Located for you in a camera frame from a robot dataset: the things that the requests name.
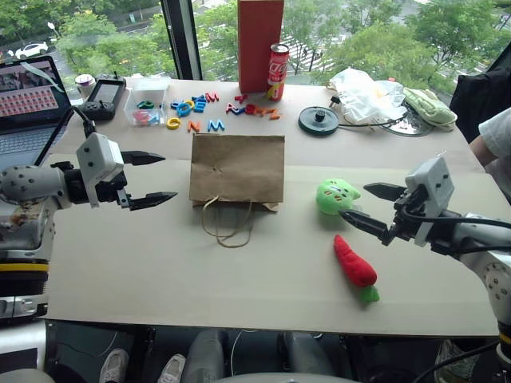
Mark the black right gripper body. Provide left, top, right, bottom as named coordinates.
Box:
left=382, top=185, right=431, bottom=246

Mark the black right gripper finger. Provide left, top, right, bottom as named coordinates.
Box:
left=339, top=210, right=390, bottom=241
left=363, top=182, right=408, bottom=203

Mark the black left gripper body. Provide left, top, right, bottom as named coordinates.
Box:
left=95, top=171, right=133, bottom=210

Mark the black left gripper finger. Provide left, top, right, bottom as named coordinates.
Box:
left=121, top=150, right=166, bottom=167
left=128, top=191, right=179, bottom=211

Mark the brown paper bag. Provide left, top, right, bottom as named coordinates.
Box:
left=188, top=132, right=287, bottom=249

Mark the white plastic bag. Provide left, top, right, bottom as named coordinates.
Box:
left=328, top=67, right=409, bottom=125

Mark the green plush toy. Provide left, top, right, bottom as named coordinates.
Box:
left=315, top=178, right=362, bottom=219

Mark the red letter piece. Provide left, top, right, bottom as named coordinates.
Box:
left=133, top=110, right=161, bottom=125

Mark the red plush carrot toy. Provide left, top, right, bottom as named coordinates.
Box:
left=333, top=234, right=381, bottom=306

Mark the clear plastic box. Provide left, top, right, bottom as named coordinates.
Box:
left=123, top=79, right=172, bottom=128

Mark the round glass lid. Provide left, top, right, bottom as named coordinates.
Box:
left=384, top=111, right=434, bottom=138

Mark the black handheld controller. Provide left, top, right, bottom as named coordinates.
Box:
left=77, top=73, right=128, bottom=122

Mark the white cup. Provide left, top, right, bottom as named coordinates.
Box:
left=74, top=73, right=97, bottom=97

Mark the green cloth glove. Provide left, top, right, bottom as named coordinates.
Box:
left=402, top=87, right=458, bottom=132

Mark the black round kettle base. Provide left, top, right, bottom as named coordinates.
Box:
left=297, top=105, right=341, bottom=138

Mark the person in white shirt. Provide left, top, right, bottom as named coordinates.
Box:
left=468, top=106, right=511, bottom=195

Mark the open laptop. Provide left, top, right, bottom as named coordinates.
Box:
left=0, top=55, right=76, bottom=168

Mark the greenish sneaker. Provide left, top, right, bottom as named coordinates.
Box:
left=434, top=338, right=481, bottom=383

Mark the grey rounded leg shape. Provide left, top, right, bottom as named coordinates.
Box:
left=180, top=328, right=228, bottom=383
left=282, top=330, right=345, bottom=378

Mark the white car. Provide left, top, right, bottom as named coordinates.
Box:
left=14, top=41, right=50, bottom=61

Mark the red cola can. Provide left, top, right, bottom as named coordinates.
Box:
left=267, top=43, right=290, bottom=101

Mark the tall red box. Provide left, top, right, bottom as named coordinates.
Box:
left=237, top=0, right=286, bottom=95

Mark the white sneaker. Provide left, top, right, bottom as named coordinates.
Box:
left=98, top=347, right=130, bottom=383
left=156, top=353, right=188, bottom=383

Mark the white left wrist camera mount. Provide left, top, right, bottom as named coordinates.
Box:
left=75, top=132, right=125, bottom=209

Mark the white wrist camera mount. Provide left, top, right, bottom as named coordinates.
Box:
left=404, top=156, right=457, bottom=247
left=75, top=132, right=125, bottom=209

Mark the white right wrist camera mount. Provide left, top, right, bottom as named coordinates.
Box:
left=404, top=156, right=457, bottom=247

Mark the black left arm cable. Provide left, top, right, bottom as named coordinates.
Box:
left=70, top=105, right=97, bottom=139

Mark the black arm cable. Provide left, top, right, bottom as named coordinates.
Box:
left=70, top=105, right=97, bottom=139
left=401, top=205, right=511, bottom=256

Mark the black kettle base cord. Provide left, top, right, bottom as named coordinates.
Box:
left=337, top=107, right=409, bottom=132

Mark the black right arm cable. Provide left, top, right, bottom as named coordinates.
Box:
left=401, top=205, right=511, bottom=256

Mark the black window frame post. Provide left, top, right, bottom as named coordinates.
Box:
left=160, top=0, right=205, bottom=81

